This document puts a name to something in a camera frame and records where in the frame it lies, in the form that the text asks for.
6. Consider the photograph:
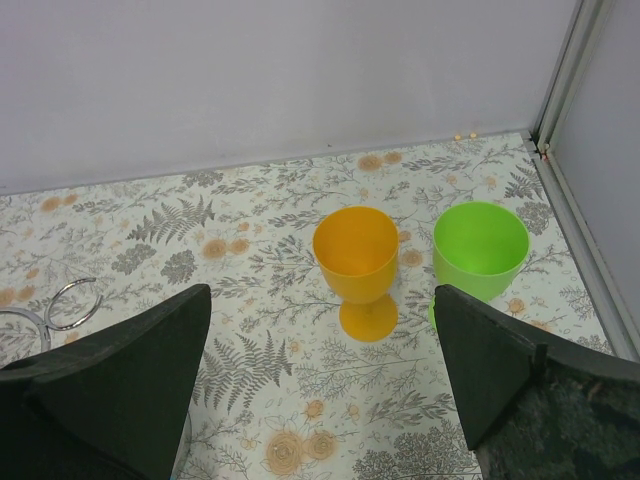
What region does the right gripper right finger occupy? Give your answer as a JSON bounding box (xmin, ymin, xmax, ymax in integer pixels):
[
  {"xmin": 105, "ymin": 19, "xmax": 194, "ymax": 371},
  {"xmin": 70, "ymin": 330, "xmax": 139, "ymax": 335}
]
[{"xmin": 434, "ymin": 285, "xmax": 639, "ymax": 479}]

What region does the orange plastic wine glass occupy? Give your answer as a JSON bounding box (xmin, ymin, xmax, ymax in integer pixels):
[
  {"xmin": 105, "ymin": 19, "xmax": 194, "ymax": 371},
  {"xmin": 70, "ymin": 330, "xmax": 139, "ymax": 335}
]
[{"xmin": 312, "ymin": 206, "xmax": 400, "ymax": 343}]

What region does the chrome wine glass rack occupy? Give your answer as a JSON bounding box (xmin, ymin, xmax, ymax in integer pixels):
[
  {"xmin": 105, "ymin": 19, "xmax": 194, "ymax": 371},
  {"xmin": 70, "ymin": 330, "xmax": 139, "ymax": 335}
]
[{"xmin": 0, "ymin": 276, "xmax": 104, "ymax": 351}]

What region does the green plastic wine glass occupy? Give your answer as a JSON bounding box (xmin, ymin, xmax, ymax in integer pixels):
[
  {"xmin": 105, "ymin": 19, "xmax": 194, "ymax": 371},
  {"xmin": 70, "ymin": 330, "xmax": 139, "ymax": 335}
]
[{"xmin": 432, "ymin": 201, "xmax": 530, "ymax": 303}]

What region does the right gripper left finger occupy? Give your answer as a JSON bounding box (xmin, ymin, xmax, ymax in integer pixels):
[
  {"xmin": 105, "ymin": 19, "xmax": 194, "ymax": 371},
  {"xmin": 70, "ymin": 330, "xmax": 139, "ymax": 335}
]
[{"xmin": 1, "ymin": 284, "xmax": 211, "ymax": 479}]

